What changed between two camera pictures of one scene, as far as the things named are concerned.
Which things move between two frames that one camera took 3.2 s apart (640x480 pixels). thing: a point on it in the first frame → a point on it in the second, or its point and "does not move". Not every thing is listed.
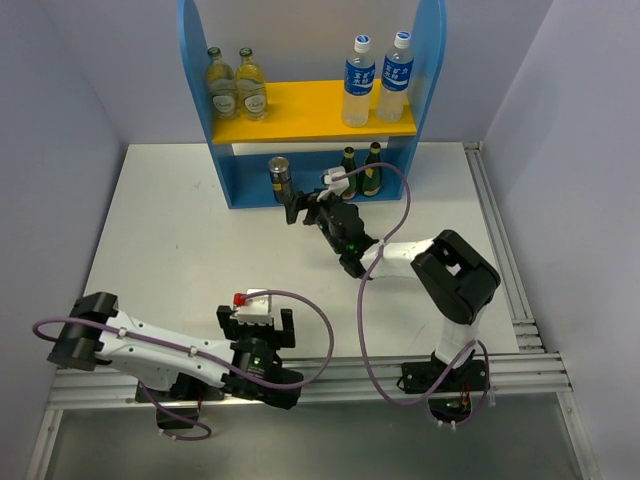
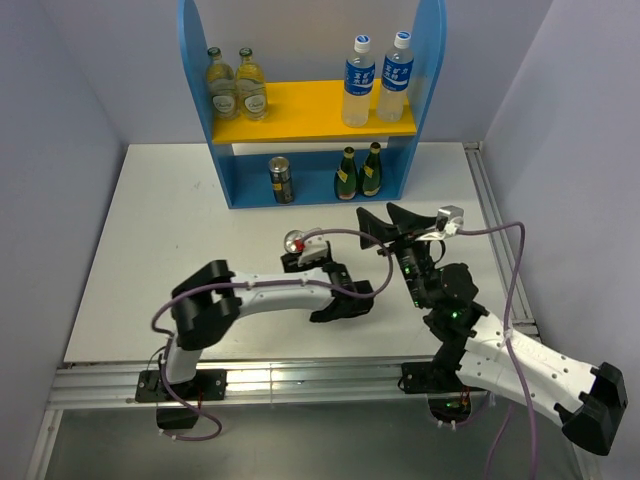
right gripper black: x=301 y=203 → x=405 y=222
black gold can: x=280 y=177 does not move
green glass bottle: x=348 y=165 does not move
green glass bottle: x=371 y=180 does not move
